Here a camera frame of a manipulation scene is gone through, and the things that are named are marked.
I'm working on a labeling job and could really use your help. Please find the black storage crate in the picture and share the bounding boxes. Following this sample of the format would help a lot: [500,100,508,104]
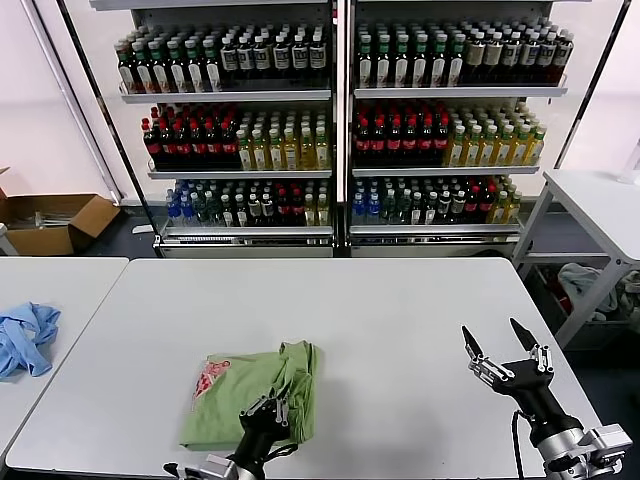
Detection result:
[522,262,640,351]

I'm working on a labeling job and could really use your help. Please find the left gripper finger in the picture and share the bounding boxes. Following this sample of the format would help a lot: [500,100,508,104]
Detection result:
[238,392,277,420]
[272,384,290,425]

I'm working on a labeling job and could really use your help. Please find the white side table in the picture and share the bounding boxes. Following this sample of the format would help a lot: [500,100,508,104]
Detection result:
[510,167,640,351]

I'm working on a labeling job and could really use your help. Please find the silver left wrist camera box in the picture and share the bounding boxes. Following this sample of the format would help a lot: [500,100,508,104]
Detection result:
[177,452,237,480]

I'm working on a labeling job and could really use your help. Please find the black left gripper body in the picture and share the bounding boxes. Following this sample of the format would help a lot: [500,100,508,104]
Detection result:
[234,409,292,464]

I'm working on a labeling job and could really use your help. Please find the open brown cardboard box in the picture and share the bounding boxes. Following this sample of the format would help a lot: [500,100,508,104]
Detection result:
[0,164,123,256]

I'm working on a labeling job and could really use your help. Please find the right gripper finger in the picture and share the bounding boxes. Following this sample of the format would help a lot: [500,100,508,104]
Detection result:
[509,317,554,374]
[460,325,514,384]

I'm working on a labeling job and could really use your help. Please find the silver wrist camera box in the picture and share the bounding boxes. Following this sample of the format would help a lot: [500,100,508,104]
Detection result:
[582,423,634,475]
[177,452,237,480]

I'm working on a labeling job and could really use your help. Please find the green cap dark tea bottle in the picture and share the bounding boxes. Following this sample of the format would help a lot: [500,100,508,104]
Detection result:
[202,38,222,92]
[374,33,393,87]
[133,40,153,94]
[185,38,205,92]
[150,39,170,93]
[167,39,187,93]
[411,32,430,87]
[393,33,411,87]
[356,34,375,87]
[117,41,136,94]
[429,32,448,86]
[447,32,466,86]

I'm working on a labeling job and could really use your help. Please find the light green t-shirt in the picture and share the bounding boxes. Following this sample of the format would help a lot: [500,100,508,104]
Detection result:
[178,339,327,449]

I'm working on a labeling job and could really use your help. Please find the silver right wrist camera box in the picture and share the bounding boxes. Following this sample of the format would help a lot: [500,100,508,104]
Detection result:
[582,423,634,475]

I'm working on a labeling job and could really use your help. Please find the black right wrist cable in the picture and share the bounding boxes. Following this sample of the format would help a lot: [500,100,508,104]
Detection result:
[509,408,532,480]

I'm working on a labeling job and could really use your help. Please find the dark crumpled cloth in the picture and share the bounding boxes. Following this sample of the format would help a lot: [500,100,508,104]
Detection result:
[618,269,640,307]

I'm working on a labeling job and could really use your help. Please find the grey metal beverage display rack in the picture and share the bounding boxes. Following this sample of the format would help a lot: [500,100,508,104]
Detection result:
[344,0,632,259]
[58,0,346,260]

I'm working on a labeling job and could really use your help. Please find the grey crumpled cloth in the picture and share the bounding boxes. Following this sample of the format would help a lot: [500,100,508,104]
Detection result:
[557,262,621,315]

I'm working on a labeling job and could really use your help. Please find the beige label dark tea bottle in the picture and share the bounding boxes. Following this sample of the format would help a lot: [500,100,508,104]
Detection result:
[484,30,504,84]
[466,31,485,84]

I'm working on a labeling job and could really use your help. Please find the white cap dark tea bottle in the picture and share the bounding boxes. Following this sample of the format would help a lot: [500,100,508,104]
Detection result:
[272,33,291,81]
[556,28,576,84]
[308,31,327,81]
[290,32,309,81]
[521,29,540,84]
[238,34,256,81]
[502,30,521,84]
[221,35,239,81]
[539,29,558,84]
[254,34,273,81]

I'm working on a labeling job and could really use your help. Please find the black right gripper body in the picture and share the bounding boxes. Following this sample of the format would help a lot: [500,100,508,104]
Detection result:
[492,360,581,441]

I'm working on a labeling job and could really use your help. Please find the grey metal rods bundle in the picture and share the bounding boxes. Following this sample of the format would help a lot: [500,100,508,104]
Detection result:
[7,209,69,231]

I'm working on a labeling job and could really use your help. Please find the crumpled light blue garment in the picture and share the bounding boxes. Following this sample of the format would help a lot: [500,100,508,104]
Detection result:
[0,300,62,379]

